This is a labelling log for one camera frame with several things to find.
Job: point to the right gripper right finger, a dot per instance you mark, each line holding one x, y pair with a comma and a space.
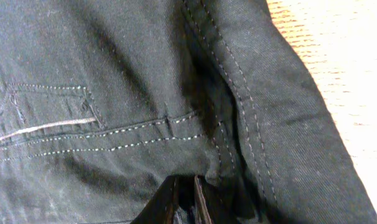
209, 208

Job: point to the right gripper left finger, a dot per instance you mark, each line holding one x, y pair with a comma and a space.
162, 206

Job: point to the black shorts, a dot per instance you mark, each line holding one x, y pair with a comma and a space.
101, 101

